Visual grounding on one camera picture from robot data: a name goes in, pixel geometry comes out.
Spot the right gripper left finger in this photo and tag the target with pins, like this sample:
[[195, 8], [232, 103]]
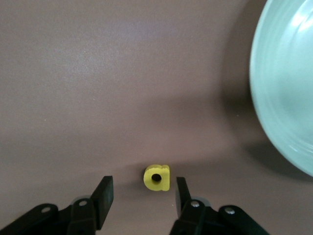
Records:
[[97, 213]]

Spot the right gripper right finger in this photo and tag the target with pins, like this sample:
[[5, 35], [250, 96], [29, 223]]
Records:
[[193, 218]]

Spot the yellow foam letter d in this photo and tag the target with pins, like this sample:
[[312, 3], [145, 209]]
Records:
[[165, 181]]

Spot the green plate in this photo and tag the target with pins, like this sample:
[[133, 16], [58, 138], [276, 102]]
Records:
[[283, 85]]

